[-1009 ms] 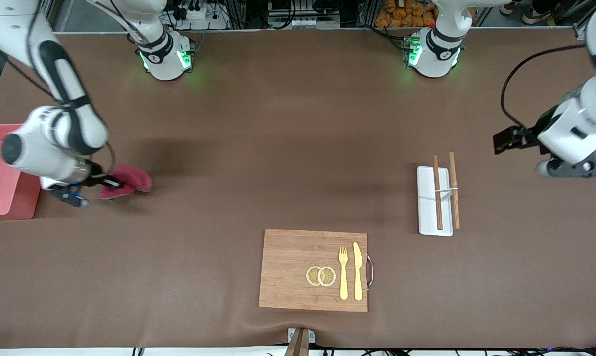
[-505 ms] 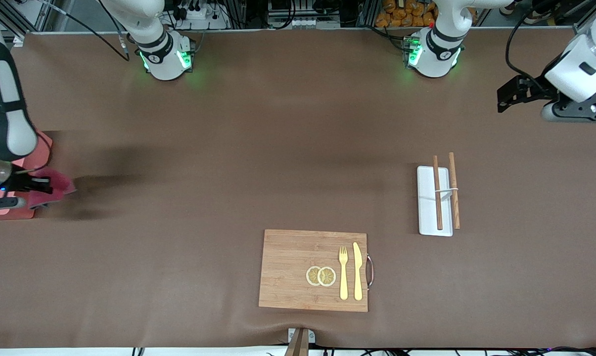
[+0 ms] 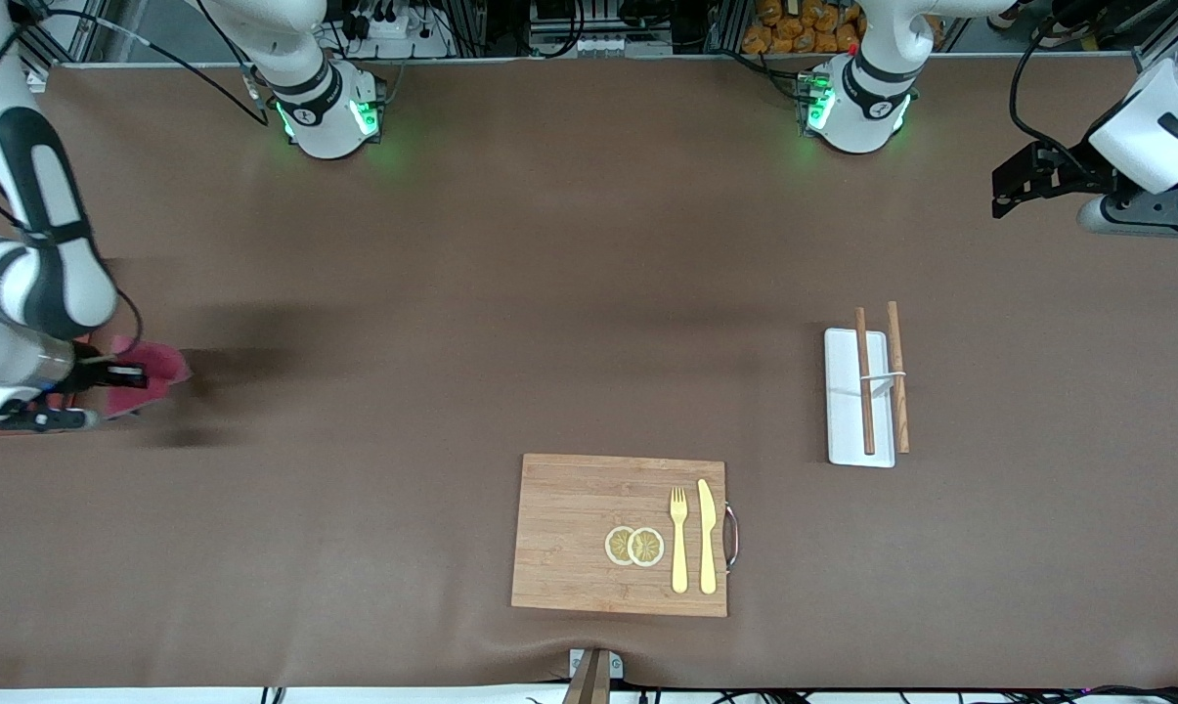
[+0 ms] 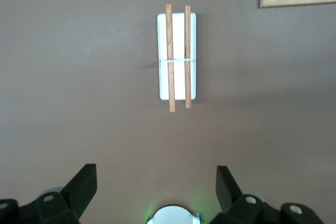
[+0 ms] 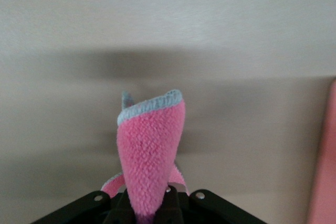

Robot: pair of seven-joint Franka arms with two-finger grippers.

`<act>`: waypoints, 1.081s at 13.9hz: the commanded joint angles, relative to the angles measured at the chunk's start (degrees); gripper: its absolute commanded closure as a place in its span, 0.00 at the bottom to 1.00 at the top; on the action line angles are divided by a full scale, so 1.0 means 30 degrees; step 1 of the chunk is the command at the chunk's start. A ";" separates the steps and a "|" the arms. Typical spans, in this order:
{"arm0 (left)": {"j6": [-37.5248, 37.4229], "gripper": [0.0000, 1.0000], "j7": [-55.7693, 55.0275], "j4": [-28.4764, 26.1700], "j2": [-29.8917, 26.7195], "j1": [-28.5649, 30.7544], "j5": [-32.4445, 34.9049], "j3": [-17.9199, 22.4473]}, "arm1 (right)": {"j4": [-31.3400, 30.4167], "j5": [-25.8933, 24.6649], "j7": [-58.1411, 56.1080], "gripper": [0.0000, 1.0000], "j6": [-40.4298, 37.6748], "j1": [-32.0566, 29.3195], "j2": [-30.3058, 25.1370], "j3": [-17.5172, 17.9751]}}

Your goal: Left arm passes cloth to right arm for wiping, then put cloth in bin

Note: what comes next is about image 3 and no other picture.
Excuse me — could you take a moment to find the gray metal bracket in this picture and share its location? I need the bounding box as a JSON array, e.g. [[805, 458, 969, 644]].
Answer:
[[569, 648, 625, 680]]

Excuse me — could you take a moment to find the wooden stick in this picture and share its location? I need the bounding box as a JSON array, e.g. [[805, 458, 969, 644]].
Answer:
[[562, 650, 611, 704]]

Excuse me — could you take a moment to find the white power strip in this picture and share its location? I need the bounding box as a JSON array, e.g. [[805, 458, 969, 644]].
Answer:
[[574, 34, 675, 57], [354, 12, 418, 40]]

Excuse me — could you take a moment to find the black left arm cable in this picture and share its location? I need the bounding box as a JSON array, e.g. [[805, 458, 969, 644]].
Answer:
[[1009, 20, 1103, 172]]

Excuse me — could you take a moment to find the red cloth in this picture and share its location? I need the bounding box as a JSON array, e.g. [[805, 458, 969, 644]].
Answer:
[[105, 335, 194, 419]]

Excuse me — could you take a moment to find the orange snack bag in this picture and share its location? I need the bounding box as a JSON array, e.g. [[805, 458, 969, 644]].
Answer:
[[742, 0, 863, 55]]

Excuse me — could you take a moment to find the white rack tray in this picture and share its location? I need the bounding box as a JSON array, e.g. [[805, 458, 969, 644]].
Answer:
[[824, 328, 897, 468]]

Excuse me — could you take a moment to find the bamboo cutting board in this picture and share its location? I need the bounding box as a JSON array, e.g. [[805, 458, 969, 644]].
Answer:
[[511, 453, 741, 618]]

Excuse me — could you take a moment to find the yellow fork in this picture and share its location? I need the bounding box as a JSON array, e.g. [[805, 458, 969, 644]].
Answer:
[[670, 487, 690, 594]]

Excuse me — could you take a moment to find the yellow knife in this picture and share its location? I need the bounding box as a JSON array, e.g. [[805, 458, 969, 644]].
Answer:
[[697, 478, 719, 595]]

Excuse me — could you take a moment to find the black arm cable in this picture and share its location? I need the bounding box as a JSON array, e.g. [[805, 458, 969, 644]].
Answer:
[[1009, 20, 1103, 172], [0, 0, 269, 128]]

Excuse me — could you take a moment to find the brown wooden rod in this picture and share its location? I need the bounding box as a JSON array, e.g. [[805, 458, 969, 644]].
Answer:
[[887, 301, 910, 455], [854, 307, 876, 457]]

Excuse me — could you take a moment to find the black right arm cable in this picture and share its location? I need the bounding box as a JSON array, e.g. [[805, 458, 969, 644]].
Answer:
[[0, 0, 269, 128]]

